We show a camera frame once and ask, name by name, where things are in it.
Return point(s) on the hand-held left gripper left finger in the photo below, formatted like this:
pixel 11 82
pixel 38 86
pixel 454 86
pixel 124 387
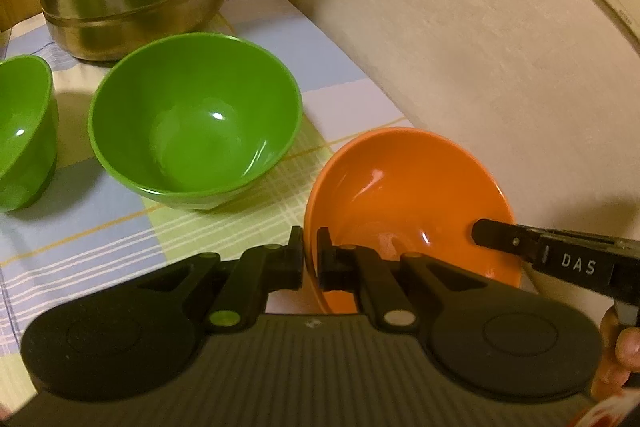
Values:
pixel 298 257

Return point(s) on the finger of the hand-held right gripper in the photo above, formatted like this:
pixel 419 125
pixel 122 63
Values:
pixel 500 237

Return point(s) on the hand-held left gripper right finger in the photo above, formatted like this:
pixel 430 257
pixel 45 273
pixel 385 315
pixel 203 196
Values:
pixel 324 257

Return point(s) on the orange plastic bowl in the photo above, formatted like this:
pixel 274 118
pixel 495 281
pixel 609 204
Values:
pixel 400 187

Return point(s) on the green plastic bowl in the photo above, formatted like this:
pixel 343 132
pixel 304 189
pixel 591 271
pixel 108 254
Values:
pixel 20 132
pixel 195 122

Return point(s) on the person's right hand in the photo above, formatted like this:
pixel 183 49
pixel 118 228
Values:
pixel 627 347

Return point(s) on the red white cloth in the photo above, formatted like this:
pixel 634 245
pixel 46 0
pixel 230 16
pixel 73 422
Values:
pixel 610 414

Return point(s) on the checked pastel tablecloth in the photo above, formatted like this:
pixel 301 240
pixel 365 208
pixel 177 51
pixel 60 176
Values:
pixel 100 242

